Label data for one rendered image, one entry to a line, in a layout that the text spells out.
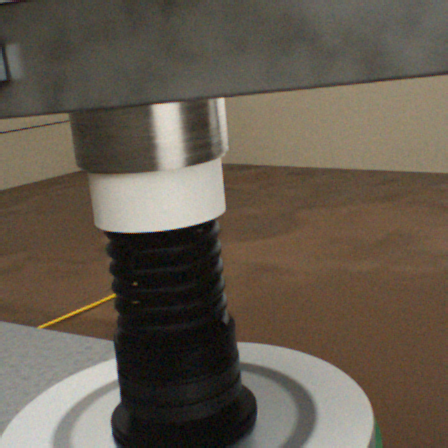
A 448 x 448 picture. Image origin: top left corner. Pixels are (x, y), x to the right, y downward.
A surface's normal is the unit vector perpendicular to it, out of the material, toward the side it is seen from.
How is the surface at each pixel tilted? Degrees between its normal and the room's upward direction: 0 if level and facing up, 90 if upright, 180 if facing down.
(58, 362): 0
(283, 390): 0
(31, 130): 90
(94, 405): 0
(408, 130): 90
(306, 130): 90
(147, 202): 90
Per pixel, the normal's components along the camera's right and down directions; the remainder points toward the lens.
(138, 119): -0.04, 0.25
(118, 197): -0.42, 0.26
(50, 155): 0.76, 0.09
